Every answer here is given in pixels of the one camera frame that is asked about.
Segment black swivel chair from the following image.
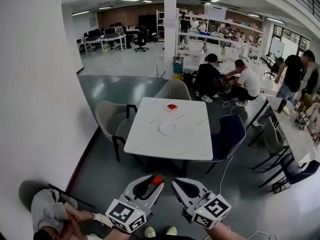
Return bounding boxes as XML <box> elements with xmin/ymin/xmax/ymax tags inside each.
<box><xmin>264</xmin><ymin>56</ymin><xmax>285</xmax><ymax>80</ymax></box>

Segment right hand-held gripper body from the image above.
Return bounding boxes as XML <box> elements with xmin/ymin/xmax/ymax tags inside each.
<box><xmin>181</xmin><ymin>190</ymin><xmax>232</xmax><ymax>230</ymax></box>

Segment grey chair thin black frame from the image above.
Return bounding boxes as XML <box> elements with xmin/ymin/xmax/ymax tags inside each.
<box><xmin>18</xmin><ymin>179</ymin><xmax>96</xmax><ymax>214</ymax></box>

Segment white office desks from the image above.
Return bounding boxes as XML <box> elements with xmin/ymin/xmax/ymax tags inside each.
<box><xmin>76</xmin><ymin>33</ymin><xmax>127</xmax><ymax>55</ymax></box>

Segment white cable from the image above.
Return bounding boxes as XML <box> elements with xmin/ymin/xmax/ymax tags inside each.
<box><xmin>217</xmin><ymin>153</ymin><xmax>234</xmax><ymax>195</ymax></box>

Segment navy upholstered chair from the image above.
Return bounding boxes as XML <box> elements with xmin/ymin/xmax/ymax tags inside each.
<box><xmin>205</xmin><ymin>113</ymin><xmax>247</xmax><ymax>175</ymax></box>

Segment person's left shoe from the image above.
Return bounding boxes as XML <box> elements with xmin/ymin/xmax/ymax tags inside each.
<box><xmin>144</xmin><ymin>225</ymin><xmax>157</xmax><ymax>239</ymax></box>

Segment whiteboard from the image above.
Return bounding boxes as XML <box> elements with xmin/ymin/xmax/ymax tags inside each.
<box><xmin>268</xmin><ymin>37</ymin><xmax>286</xmax><ymax>60</ymax></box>

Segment spare hand-held gripper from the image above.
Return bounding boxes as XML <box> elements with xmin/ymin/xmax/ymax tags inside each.
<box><xmin>294</xmin><ymin>110</ymin><xmax>311</xmax><ymax>131</ymax></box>

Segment white storage box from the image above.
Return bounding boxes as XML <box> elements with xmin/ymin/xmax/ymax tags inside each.
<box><xmin>204</xmin><ymin>4</ymin><xmax>228</xmax><ymax>21</ymax></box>

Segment white marble square table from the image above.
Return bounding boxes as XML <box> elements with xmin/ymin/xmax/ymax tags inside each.
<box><xmin>123</xmin><ymin>96</ymin><xmax>214</xmax><ymax>162</ymax></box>

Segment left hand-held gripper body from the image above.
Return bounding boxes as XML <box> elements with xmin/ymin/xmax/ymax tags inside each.
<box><xmin>104</xmin><ymin>193</ymin><xmax>154</xmax><ymax>234</ymax></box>

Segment white shelf rack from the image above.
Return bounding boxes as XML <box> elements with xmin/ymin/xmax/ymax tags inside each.
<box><xmin>175</xmin><ymin>7</ymin><xmax>265</xmax><ymax>62</ymax></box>

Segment white plate with strawberries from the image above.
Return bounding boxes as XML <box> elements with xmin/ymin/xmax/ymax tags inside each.
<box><xmin>164</xmin><ymin>103</ymin><xmax>181</xmax><ymax>113</ymax></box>

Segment grey upholstered chair black legs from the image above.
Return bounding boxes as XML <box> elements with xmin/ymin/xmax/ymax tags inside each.
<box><xmin>94</xmin><ymin>100</ymin><xmax>145</xmax><ymax>167</ymax></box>

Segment navy chair black frame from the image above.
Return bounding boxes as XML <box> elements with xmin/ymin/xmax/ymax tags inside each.
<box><xmin>258</xmin><ymin>152</ymin><xmax>320</xmax><ymax>195</ymax></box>

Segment black office chair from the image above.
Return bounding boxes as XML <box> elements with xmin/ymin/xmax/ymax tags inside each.
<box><xmin>134</xmin><ymin>30</ymin><xmax>150</xmax><ymax>53</ymax></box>

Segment long white marble table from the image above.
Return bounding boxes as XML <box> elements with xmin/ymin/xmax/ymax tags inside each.
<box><xmin>264</xmin><ymin>94</ymin><xmax>319</xmax><ymax>165</ymax></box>

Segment black bottle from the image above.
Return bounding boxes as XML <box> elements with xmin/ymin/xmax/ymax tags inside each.
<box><xmin>276</xmin><ymin>98</ymin><xmax>288</xmax><ymax>114</ymax></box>

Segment teal waste bin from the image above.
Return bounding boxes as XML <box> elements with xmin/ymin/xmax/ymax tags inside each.
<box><xmin>172</xmin><ymin>55</ymin><xmax>185</xmax><ymax>75</ymax></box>

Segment person's right forearm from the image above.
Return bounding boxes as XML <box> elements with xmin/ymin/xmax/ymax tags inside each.
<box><xmin>204</xmin><ymin>220</ymin><xmax>254</xmax><ymax>240</ymax></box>

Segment beige upholstered chair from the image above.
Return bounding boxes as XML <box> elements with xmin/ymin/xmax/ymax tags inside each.
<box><xmin>154</xmin><ymin>79</ymin><xmax>192</xmax><ymax>101</ymax></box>

